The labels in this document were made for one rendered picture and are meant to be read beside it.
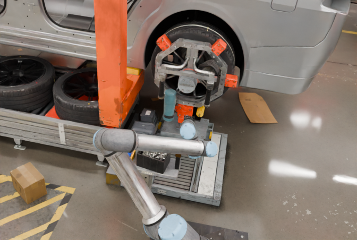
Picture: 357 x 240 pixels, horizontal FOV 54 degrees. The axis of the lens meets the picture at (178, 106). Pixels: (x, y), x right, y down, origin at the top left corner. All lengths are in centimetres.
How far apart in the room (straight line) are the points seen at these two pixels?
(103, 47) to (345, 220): 225
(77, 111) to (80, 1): 131
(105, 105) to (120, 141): 86
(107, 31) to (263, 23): 110
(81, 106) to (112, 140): 121
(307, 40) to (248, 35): 42
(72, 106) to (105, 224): 96
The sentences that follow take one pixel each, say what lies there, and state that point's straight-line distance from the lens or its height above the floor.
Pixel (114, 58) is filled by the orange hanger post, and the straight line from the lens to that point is 233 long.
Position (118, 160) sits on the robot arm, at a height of 88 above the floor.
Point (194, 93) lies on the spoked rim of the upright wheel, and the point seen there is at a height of 64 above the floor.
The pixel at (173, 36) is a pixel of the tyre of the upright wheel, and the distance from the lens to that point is 265.
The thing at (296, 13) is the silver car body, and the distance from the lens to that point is 262.
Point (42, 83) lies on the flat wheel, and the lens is 326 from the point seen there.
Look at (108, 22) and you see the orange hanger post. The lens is 224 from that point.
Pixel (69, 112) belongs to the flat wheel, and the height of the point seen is 41.
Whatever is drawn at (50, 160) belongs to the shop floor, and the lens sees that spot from 320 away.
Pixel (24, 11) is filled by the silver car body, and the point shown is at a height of 107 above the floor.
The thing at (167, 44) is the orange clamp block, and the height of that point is 108.
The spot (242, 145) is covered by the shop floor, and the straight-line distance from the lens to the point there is 344.
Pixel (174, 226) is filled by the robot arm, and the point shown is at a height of 65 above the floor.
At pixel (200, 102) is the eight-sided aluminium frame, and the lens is 278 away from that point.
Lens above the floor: 218
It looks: 35 degrees down
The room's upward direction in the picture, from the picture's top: 6 degrees clockwise
